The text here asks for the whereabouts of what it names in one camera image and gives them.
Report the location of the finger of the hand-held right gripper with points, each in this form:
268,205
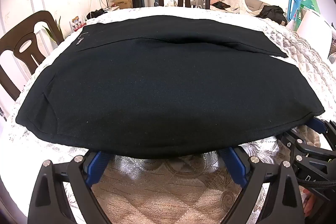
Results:
316,124
291,141

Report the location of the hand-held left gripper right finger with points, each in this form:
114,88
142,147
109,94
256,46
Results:
236,164

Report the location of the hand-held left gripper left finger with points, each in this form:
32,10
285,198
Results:
97,167

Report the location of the black pants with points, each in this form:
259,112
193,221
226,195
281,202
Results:
168,87

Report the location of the person's right hand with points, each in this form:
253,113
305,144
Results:
309,203

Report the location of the white quilted tablecloth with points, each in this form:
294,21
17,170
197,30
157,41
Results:
168,187

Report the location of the large black cloth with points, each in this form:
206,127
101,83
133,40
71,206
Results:
271,12

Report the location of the green plastic bottle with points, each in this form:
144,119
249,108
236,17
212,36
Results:
311,2

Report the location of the blue plastic jug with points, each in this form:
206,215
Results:
294,3

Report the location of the green potted plant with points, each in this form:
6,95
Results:
56,29

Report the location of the colourful snack packets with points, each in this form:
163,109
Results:
77,22

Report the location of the small black cloth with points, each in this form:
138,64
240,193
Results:
221,5

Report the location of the black bag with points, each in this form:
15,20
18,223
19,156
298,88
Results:
98,13

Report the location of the small cardboard box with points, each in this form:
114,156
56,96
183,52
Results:
110,1

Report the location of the black suitcase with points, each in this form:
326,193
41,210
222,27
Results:
137,0

